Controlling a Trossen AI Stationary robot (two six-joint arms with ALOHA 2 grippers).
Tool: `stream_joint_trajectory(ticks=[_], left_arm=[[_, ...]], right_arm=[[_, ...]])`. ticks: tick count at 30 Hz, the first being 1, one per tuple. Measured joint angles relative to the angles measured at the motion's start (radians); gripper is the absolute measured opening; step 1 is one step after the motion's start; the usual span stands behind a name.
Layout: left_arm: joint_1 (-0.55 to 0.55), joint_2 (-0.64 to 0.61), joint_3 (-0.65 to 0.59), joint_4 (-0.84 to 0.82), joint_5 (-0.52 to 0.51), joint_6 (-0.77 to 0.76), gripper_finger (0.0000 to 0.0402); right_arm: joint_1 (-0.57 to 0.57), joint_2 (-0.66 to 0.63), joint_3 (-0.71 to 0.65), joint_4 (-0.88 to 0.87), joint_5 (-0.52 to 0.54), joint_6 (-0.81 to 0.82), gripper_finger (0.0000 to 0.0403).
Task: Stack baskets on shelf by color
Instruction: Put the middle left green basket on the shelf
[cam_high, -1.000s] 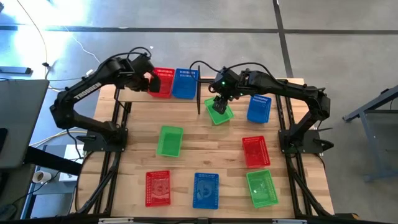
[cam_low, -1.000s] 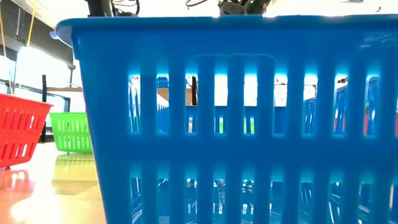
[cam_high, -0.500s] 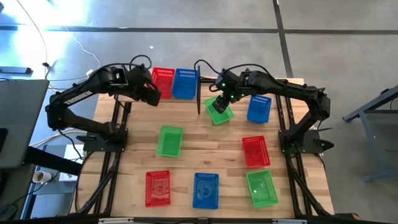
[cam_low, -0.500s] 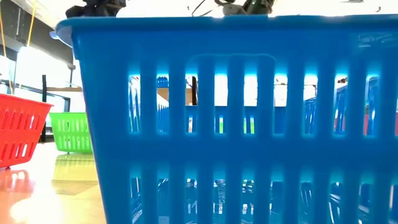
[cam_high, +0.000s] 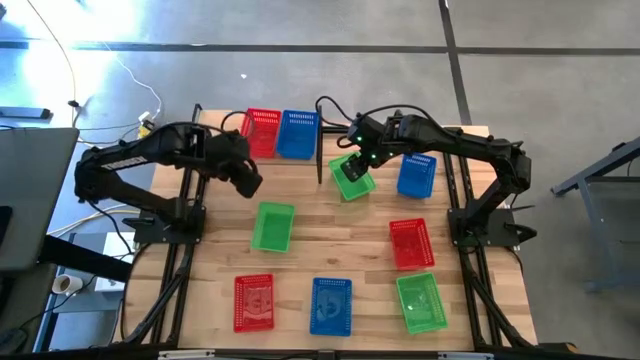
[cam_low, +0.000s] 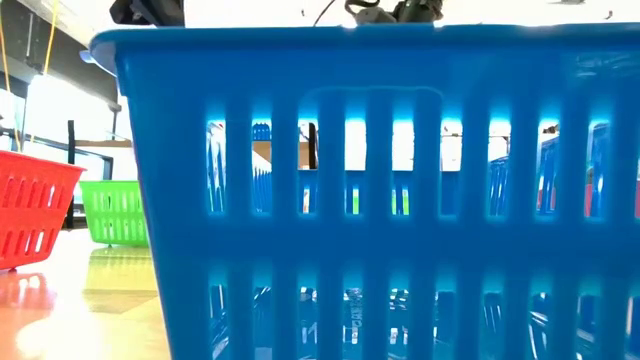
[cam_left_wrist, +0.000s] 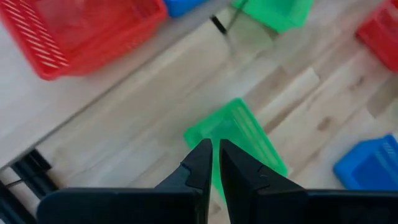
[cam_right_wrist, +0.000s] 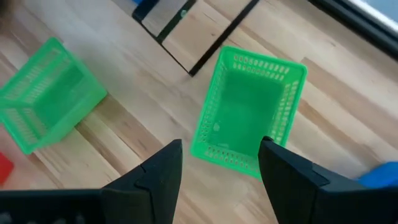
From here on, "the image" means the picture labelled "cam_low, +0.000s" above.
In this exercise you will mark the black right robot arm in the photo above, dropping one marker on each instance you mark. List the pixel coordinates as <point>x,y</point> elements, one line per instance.
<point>420,10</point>

